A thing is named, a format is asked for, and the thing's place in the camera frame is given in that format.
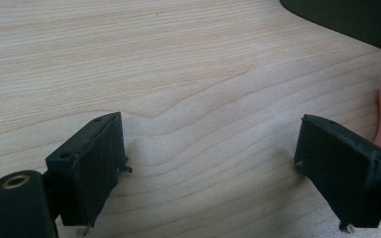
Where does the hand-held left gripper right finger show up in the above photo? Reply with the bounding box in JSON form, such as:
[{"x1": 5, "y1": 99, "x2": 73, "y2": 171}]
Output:
[{"x1": 294, "y1": 114, "x2": 381, "y2": 234}]

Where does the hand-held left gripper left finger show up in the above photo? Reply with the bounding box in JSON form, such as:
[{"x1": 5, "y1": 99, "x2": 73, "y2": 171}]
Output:
[{"x1": 45, "y1": 111, "x2": 134, "y2": 236}]

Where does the black slotted metal rack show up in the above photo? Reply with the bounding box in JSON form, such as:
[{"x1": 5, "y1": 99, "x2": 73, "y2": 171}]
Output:
[{"x1": 279, "y1": 0, "x2": 381, "y2": 57}]

